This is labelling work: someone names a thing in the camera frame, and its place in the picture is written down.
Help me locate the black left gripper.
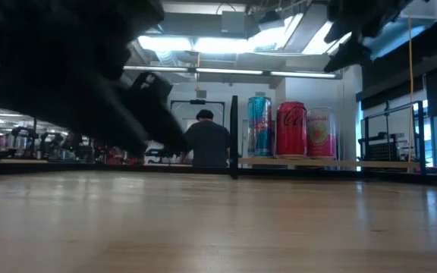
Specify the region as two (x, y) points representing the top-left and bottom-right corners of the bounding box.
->
(32, 0), (189, 156)

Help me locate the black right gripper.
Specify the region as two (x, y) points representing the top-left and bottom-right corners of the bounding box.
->
(323, 0), (409, 73)

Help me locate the pink white Spindrift can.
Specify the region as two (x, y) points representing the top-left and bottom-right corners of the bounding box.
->
(306, 107), (338, 159)

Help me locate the red Coca-Cola can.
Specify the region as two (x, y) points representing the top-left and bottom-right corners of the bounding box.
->
(276, 101), (308, 158)

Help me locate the slim blue Red Bull can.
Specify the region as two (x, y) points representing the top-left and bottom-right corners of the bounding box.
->
(247, 96), (273, 158)

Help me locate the black shelf divider panel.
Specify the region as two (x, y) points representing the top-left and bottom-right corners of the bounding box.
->
(228, 95), (240, 180)

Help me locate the wooden shelf board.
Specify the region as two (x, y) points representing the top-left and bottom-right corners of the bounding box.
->
(237, 157), (420, 170)

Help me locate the person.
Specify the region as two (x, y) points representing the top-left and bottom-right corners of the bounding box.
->
(180, 108), (231, 168)

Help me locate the long ceiling tube light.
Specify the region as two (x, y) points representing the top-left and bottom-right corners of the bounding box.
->
(123, 65), (337, 80)

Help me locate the grey ceiling box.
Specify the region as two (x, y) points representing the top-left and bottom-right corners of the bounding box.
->
(221, 10), (247, 34)

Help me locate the black metal rack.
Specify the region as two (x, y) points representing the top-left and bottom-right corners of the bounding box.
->
(357, 100), (427, 175)

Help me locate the black background station frame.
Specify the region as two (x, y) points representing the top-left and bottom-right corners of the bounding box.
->
(170, 99), (226, 128)

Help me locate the black metal table frame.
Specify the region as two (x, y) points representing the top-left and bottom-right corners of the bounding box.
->
(0, 161), (437, 187)

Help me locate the yellow hanging cord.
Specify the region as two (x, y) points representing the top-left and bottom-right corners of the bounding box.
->
(407, 14), (414, 164)

